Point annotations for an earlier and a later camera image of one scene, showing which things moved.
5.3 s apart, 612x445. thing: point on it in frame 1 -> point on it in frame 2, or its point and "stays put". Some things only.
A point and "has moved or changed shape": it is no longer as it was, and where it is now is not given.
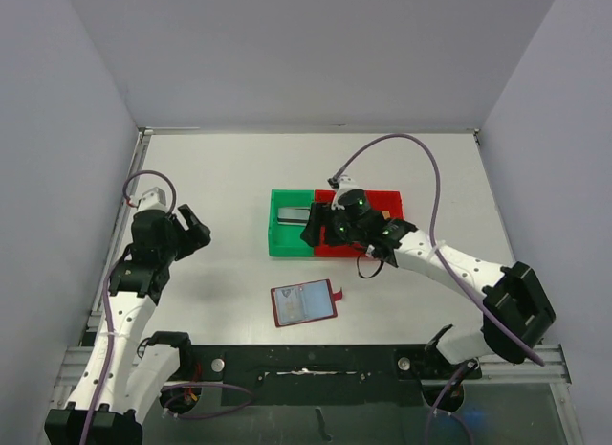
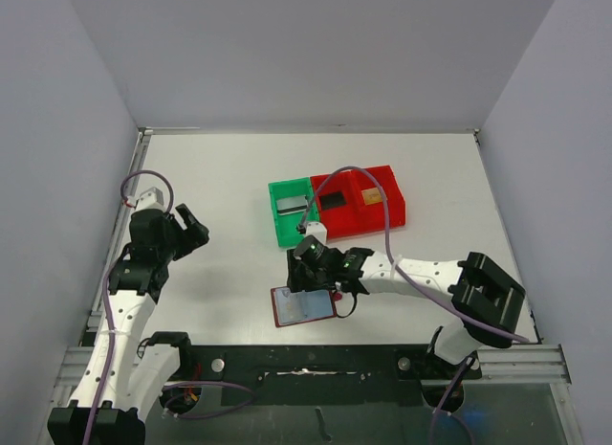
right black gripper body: (322, 223) -> (296, 277)
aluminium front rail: (498, 370) stays put
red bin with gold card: (389, 203) has moved or changed shape
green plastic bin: (285, 239) has moved or changed shape
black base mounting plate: (323, 375) stays put
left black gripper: (197, 234) stays put
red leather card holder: (303, 302) stays put
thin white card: (294, 216) -> (292, 206)
